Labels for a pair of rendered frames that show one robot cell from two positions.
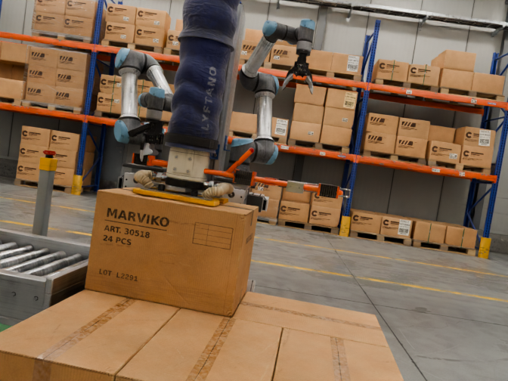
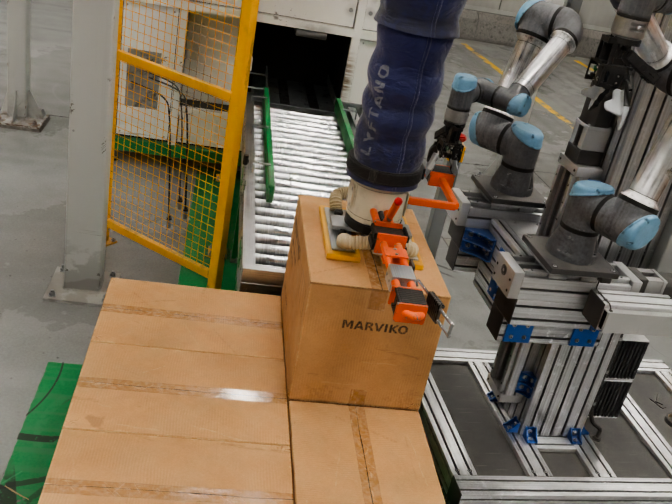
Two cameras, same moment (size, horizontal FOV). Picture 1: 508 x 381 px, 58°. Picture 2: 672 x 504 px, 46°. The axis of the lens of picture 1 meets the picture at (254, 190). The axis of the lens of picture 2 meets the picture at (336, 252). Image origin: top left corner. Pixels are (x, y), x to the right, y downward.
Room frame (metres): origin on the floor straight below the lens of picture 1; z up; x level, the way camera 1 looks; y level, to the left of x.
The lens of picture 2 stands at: (1.21, -1.78, 1.96)
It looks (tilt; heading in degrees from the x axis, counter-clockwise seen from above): 26 degrees down; 72
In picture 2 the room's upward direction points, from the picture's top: 12 degrees clockwise
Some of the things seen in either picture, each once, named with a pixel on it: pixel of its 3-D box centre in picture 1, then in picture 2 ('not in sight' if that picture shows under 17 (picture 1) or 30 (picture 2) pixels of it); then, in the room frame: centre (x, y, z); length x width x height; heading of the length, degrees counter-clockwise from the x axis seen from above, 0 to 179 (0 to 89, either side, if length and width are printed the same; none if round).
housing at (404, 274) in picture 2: (295, 187); (400, 278); (1.91, -0.17, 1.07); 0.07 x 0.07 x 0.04; 83
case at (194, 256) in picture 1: (178, 244); (355, 296); (1.96, 0.29, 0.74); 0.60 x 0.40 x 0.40; 83
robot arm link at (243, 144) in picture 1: (242, 149); (589, 204); (2.54, 0.10, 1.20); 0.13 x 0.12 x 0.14; 114
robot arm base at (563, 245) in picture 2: (238, 170); (575, 238); (2.54, 0.10, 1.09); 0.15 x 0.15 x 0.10
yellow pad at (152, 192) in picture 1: (177, 193); (339, 227); (1.87, 0.31, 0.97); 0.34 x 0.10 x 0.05; 83
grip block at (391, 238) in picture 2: (244, 177); (388, 238); (1.93, 0.05, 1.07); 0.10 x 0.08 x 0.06; 173
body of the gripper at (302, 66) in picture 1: (301, 63); (614, 62); (2.31, -0.14, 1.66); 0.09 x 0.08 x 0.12; 178
